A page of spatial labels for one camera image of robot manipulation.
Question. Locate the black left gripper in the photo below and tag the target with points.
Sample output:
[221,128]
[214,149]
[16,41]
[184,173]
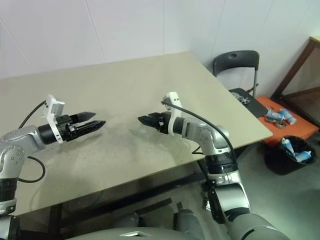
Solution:
[65,128]

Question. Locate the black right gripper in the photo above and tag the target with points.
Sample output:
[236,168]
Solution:
[164,122]

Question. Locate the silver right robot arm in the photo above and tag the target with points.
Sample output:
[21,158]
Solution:
[200,132]

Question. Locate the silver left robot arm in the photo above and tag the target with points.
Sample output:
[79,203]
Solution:
[20,142]

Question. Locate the small silver metal part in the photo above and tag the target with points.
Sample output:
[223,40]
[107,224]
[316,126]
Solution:
[235,94]

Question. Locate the long black tape strip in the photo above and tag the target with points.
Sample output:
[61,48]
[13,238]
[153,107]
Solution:
[153,206]

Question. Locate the short black tape strip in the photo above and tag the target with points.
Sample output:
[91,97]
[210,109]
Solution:
[180,206]

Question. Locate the silver spoked metal wheel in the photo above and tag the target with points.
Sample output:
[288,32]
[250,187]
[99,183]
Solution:
[243,100]

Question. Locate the black folding chair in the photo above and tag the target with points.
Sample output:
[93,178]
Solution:
[232,61]

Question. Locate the dark rounded grey shape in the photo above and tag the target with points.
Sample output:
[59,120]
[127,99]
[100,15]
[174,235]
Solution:
[186,220]

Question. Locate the grey robot torso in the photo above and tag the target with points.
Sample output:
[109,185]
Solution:
[150,233]

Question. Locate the blue white tube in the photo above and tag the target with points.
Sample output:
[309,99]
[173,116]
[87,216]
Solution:
[303,156]
[275,115]
[288,116]
[287,145]

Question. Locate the steel ball bearing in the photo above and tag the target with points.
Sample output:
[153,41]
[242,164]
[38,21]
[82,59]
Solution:
[280,124]

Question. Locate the black waste bin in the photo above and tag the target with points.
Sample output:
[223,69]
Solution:
[275,165]

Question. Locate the orange tray with parts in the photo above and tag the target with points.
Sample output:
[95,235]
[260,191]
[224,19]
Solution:
[305,130]

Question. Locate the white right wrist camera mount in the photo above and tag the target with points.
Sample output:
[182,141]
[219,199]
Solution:
[173,100]

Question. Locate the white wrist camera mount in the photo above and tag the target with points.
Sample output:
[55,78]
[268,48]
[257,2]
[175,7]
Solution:
[52,105]
[173,100]

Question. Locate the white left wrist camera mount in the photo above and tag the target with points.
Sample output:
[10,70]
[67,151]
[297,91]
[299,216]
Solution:
[52,105]

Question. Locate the silver table foot bracket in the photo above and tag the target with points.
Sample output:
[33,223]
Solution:
[206,202]

